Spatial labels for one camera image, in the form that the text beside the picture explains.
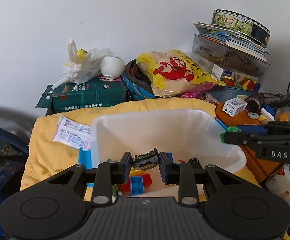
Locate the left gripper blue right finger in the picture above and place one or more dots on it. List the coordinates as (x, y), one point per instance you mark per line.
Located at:
(166, 168)

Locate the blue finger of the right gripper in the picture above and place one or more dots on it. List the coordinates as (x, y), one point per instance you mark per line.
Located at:
(253, 129)
(240, 139)

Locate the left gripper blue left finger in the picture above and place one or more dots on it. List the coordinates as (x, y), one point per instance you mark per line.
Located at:
(124, 168)

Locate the yellow square building brick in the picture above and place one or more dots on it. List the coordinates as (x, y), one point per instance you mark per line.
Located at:
(134, 172)

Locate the dark striped toy car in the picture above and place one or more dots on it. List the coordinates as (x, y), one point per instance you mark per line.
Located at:
(146, 161)

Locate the red long building brick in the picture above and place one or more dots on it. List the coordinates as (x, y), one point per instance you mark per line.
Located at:
(147, 181)

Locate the green flat building plate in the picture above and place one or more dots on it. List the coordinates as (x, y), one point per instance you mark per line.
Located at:
(229, 129)

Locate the light blue building block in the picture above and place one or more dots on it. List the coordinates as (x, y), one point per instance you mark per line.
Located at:
(136, 185)

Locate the black toy car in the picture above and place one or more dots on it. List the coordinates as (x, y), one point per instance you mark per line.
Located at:
(195, 163)

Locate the black hair dryer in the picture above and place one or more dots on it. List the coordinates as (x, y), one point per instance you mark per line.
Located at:
(257, 101)

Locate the white small carton box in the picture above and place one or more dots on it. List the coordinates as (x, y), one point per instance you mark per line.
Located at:
(234, 106)

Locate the white plastic storage bin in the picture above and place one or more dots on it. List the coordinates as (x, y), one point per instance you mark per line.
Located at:
(185, 133)

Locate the diaper pack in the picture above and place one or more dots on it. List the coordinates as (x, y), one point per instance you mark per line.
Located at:
(279, 183)

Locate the white wipes packet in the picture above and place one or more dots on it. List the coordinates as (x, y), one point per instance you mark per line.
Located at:
(72, 134)

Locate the clear plastic toy box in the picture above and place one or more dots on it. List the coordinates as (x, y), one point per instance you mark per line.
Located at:
(232, 67)

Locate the dark green tissue pack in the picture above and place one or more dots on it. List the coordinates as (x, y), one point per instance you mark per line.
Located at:
(97, 92)

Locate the blue black helmet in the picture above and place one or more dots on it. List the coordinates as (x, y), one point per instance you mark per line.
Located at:
(137, 83)

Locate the yellow red snack bag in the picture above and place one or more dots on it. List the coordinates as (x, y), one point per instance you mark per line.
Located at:
(173, 73)

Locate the stack of children books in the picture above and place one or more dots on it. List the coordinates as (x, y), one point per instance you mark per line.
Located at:
(232, 39)

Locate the white ceramic bowl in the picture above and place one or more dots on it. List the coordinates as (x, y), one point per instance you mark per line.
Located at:
(112, 67)

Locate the round cookie tin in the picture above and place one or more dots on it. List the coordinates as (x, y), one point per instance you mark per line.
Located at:
(243, 24)

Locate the white plastic bag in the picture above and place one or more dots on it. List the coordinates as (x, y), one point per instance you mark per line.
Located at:
(81, 65)

